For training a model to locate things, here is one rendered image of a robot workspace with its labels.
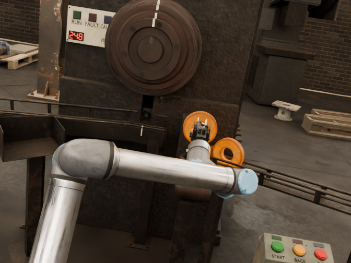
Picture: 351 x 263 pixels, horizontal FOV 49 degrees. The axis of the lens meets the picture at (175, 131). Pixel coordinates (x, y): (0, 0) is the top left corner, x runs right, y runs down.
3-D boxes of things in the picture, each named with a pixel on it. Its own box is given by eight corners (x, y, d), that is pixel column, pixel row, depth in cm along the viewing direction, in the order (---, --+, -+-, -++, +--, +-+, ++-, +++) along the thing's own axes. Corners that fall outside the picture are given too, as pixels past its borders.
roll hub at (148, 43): (119, 73, 186) (125, 13, 177) (176, 82, 185) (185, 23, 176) (116, 75, 180) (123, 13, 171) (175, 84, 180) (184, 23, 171)
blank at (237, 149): (222, 172, 187) (218, 174, 184) (211, 142, 187) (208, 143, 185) (249, 164, 178) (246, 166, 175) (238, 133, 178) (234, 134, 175)
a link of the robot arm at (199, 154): (198, 189, 145) (178, 175, 142) (200, 168, 155) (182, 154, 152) (215, 176, 140) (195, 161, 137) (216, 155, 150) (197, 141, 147)
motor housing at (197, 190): (164, 253, 216) (178, 167, 199) (202, 260, 216) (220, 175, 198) (161, 268, 204) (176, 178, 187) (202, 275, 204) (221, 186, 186)
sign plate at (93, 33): (67, 40, 202) (69, 5, 196) (115, 48, 201) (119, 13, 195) (66, 41, 200) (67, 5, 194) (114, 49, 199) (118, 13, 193)
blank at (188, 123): (184, 109, 172) (184, 111, 169) (218, 111, 172) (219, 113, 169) (182, 142, 177) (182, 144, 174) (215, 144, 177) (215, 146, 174)
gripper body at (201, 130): (211, 122, 162) (210, 139, 152) (208, 138, 167) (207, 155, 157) (194, 119, 162) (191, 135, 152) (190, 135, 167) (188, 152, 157)
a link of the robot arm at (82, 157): (70, 131, 107) (262, 167, 135) (62, 136, 118) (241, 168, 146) (63, 172, 104) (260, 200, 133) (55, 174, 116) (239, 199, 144)
